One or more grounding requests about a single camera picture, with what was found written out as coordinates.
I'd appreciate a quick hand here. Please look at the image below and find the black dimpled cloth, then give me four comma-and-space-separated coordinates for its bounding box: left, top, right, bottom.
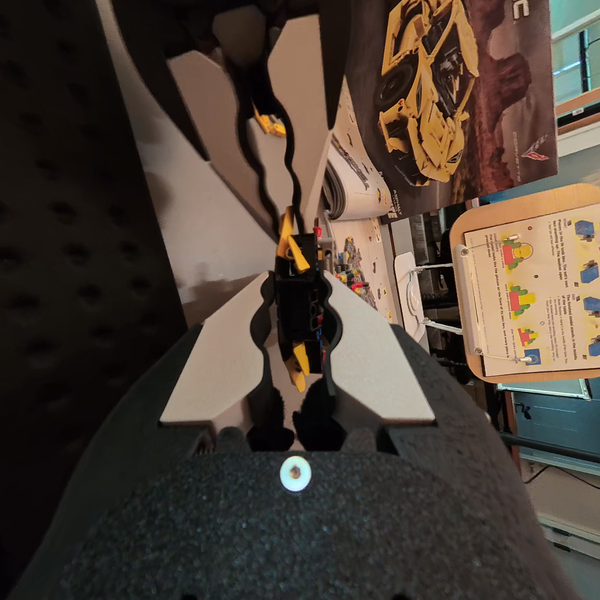
0, 0, 189, 587

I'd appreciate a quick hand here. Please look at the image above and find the lego instruction booklet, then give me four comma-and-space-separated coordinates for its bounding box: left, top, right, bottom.
321, 80, 408, 329

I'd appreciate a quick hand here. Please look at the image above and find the pile of yellow Lego pieces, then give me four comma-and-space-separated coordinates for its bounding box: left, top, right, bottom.
252, 101, 288, 138

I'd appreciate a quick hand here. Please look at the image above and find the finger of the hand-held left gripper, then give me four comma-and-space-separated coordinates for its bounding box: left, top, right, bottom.
168, 48, 282, 242
265, 13, 336, 233

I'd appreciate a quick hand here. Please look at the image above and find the partly built lego chassis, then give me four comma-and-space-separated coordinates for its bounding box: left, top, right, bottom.
273, 205, 337, 394

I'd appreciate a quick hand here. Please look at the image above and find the wooden board with instruction sheet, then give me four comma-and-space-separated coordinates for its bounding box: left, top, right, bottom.
449, 183, 600, 386

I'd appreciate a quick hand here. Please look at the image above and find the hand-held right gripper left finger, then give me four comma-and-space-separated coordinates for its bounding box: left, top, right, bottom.
159, 271, 277, 428

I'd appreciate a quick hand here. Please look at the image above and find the lego set box yellow car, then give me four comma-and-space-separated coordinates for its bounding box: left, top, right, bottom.
344, 0, 559, 227

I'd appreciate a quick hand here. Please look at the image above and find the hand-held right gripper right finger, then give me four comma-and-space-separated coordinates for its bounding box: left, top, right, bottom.
322, 270, 438, 428

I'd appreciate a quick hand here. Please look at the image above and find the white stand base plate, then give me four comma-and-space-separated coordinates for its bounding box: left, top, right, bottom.
394, 251, 484, 353

